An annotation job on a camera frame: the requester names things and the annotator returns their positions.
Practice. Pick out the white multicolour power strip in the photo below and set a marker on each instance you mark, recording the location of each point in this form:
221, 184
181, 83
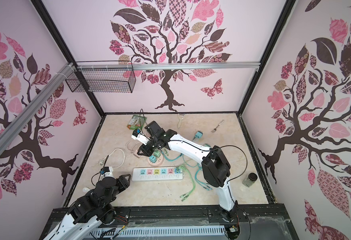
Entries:
157, 174

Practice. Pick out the left aluminium rail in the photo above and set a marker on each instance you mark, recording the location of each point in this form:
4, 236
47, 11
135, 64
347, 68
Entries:
15, 127

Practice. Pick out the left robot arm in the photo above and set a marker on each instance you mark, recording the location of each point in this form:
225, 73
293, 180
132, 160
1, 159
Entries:
91, 210

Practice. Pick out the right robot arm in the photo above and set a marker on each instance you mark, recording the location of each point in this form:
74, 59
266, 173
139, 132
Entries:
215, 166

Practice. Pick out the back aluminium rail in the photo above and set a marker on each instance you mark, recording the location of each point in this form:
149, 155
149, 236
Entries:
182, 66

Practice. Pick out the white vented cable duct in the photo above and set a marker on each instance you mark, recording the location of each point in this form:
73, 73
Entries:
117, 233

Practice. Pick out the round pink socket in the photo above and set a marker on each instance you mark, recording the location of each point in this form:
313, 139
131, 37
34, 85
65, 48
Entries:
158, 163

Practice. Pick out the black front base frame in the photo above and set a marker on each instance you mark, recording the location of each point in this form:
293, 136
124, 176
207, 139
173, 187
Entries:
253, 222

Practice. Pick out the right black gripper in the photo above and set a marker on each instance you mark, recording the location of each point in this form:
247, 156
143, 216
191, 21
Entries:
144, 149

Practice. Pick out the cream vegetable peeler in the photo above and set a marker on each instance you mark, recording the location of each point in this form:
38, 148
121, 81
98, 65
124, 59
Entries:
180, 117

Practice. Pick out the pink charger plug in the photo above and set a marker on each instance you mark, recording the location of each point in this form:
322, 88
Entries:
136, 154

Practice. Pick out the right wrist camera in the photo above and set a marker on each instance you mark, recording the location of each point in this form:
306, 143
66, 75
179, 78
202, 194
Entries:
139, 136

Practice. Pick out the glass jar black lid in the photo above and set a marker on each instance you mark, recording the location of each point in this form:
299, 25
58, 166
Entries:
250, 179

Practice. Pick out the metal fork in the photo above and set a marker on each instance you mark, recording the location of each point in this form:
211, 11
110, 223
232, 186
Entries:
215, 129

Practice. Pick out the teal charger plug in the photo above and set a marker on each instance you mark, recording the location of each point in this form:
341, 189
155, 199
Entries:
198, 135
153, 159

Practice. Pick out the green snack packet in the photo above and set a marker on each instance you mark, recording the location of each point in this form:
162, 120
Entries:
136, 122

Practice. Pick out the black wire basket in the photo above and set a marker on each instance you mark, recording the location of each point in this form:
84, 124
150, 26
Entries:
102, 77

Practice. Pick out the light green charger plug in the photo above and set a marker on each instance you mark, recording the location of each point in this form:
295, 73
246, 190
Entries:
157, 153

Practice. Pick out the aluminium rail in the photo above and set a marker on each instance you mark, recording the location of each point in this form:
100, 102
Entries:
15, 127
182, 66

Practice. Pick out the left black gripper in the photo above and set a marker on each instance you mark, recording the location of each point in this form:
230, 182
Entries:
122, 183

